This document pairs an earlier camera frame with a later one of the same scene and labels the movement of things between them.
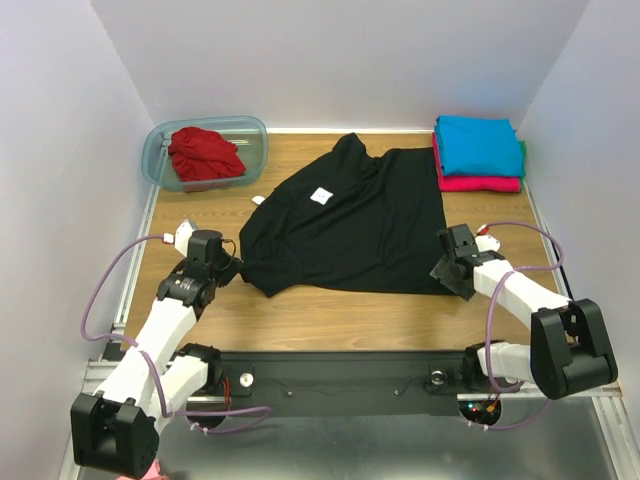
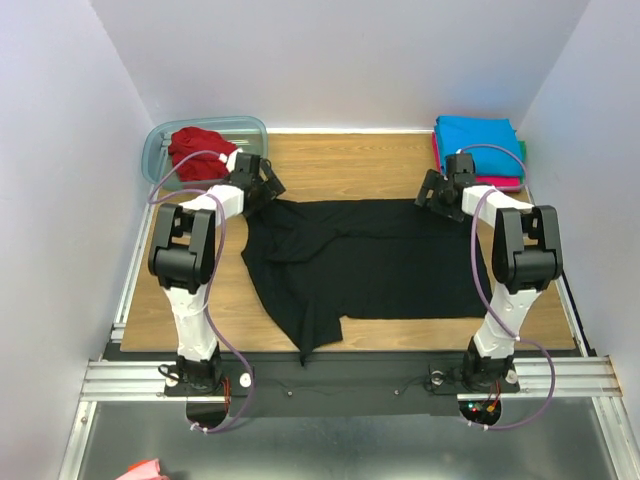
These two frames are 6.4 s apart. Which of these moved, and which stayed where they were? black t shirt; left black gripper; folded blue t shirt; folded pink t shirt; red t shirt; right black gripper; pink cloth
Moved: right black gripper; black t shirt; left black gripper
Stayed: pink cloth; red t shirt; folded pink t shirt; folded blue t shirt
